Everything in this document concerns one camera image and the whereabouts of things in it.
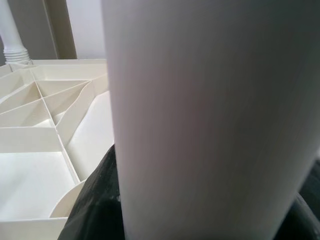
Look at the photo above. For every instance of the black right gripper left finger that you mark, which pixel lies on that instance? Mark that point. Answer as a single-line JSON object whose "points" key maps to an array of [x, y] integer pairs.
{"points": [[100, 212]]}

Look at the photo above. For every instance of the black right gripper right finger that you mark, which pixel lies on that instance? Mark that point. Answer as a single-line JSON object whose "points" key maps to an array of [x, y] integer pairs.
{"points": [[302, 225]]}

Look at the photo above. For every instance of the white plastic children table top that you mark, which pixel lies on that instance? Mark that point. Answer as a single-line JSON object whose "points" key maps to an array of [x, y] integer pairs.
{"points": [[32, 170]]}

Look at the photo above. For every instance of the white plastic table leg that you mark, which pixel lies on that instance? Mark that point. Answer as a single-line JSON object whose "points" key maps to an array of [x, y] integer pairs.
{"points": [[10, 32], [212, 112]]}

